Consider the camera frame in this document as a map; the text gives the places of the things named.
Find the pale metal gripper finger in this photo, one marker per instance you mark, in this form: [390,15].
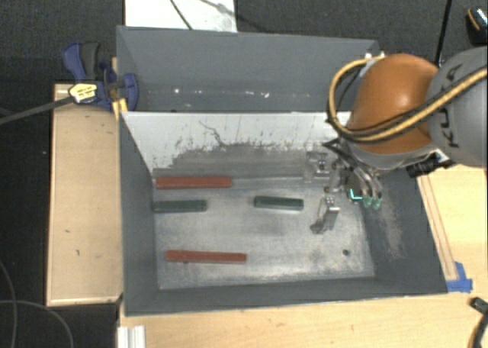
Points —
[320,166]
[330,209]

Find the dark green flat block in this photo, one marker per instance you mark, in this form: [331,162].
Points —
[278,202]
[180,206]

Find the grey metal bin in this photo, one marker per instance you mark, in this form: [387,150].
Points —
[244,232]

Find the red-brown flat block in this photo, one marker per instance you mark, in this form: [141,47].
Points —
[206,256]
[193,182]

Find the pale wood board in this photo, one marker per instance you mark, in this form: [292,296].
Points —
[84,201]

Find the black cylinder on white bracket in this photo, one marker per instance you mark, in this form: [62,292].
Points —
[421,167]

